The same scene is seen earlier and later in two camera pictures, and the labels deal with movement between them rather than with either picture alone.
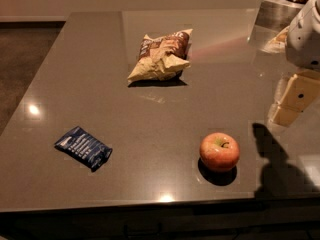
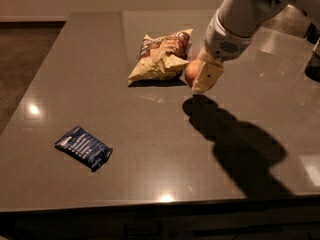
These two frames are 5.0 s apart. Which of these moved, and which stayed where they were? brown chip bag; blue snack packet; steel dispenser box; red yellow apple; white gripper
Moved: red yellow apple; white gripper
Stayed: brown chip bag; blue snack packet; steel dispenser box
